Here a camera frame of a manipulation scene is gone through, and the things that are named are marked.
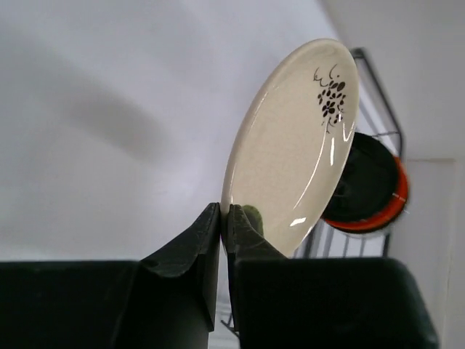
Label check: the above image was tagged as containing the orange round plate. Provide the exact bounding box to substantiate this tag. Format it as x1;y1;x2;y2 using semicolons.
323;156;410;236

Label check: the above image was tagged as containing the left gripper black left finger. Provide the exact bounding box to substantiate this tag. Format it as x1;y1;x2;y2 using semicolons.
1;203;220;348

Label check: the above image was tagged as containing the cream plate with flower pattern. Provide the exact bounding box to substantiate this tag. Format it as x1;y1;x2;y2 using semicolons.
221;39;359;257

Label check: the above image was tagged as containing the black round plate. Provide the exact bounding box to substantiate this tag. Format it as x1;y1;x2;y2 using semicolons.
323;132;398;223

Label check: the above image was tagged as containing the grey wire dish rack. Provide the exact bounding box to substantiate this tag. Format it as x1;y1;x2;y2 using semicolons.
221;47;404;334

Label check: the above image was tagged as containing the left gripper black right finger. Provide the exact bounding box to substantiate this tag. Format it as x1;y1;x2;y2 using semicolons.
222;205;440;348

